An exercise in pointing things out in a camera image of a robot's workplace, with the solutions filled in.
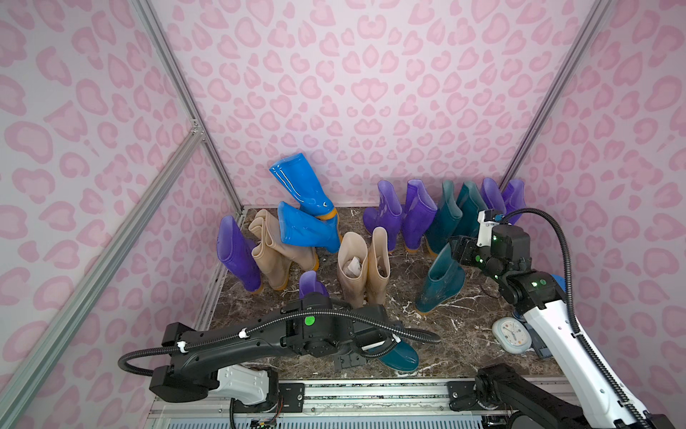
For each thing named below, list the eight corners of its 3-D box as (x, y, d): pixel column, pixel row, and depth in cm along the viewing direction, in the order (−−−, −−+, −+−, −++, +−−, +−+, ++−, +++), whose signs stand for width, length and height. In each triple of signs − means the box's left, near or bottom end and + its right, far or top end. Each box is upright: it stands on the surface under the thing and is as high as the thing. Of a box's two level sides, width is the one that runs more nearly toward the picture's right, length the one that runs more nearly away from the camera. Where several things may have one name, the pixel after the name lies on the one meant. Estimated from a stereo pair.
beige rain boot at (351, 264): (336, 315, 91) (331, 274, 70) (346, 276, 100) (343, 230, 79) (359, 319, 90) (360, 279, 69) (366, 279, 99) (369, 234, 78)
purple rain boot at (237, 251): (251, 308, 92) (222, 267, 72) (237, 267, 102) (208, 222, 82) (275, 296, 95) (253, 254, 74) (259, 258, 105) (236, 212, 85)
